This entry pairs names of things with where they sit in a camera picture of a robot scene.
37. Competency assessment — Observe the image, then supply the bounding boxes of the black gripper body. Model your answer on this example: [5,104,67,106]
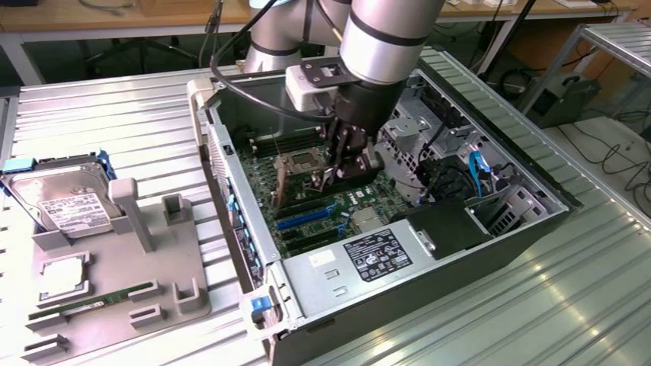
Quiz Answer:
[331,78,407,136]

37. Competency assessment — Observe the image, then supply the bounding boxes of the low profile graphics card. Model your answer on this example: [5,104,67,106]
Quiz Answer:
[271,152,383,210]

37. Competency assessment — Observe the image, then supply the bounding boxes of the CPU socket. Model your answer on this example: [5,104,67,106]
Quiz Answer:
[282,150,327,172]

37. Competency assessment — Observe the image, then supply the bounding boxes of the silver metal disk cage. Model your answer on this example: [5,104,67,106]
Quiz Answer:
[379,95,462,178]

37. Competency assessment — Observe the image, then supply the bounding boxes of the green motherboard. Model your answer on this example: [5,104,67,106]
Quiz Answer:
[238,125,414,260]

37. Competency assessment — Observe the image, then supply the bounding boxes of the black long expansion slot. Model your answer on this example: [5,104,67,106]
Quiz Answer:
[276,204,328,223]
[284,235,340,257]

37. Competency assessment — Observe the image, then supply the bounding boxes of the silver chipset heat sink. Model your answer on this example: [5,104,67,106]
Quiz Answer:
[350,207,391,233]

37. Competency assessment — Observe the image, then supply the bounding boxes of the blue expansion slot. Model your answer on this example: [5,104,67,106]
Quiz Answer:
[276,212,331,230]

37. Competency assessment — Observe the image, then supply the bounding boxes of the black plastic cover box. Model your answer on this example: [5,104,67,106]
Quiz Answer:
[388,200,495,261]

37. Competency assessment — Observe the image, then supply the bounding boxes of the silver power supply unit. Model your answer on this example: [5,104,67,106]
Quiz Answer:
[280,219,443,319]

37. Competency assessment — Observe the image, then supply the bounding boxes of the card retention bar blue clips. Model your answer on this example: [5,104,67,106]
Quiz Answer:
[200,144,268,294]

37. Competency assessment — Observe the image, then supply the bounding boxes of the perforated silver disk bay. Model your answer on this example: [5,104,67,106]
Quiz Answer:
[464,186,568,237]

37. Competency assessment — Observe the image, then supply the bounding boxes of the dark grey floor unit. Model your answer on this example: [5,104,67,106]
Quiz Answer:
[526,74,602,129]

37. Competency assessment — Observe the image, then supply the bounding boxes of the open black PC case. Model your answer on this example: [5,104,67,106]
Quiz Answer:
[186,45,584,366]

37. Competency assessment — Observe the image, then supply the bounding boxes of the grey parts rack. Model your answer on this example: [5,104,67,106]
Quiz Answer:
[19,177,212,365]

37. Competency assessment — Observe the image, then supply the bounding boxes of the silver hard disk drive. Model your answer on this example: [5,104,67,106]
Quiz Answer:
[9,163,116,239]

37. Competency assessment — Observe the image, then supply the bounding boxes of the long wooden desk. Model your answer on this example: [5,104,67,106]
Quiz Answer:
[0,0,636,87]

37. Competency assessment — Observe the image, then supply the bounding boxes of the green RAM stick bare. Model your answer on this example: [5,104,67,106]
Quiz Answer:
[28,281,154,319]

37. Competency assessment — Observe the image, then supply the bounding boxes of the silver CPU chip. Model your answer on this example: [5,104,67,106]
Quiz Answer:
[40,261,85,297]

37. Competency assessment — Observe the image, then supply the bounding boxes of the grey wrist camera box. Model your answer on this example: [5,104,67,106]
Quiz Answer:
[284,56,367,114]

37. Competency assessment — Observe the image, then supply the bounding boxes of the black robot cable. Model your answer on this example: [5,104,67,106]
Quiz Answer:
[208,0,336,123]

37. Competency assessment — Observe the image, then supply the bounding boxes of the black power cable bundle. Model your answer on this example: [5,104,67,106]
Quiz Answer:
[416,156,478,203]

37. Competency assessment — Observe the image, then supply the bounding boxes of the blue data wire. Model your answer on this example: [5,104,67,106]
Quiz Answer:
[470,150,492,199]

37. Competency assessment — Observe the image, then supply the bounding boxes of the metal slat table frame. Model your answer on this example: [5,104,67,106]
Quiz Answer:
[523,23,651,115]

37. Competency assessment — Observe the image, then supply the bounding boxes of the blue disk carrier bracket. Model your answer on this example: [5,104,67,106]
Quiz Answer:
[0,149,119,199]

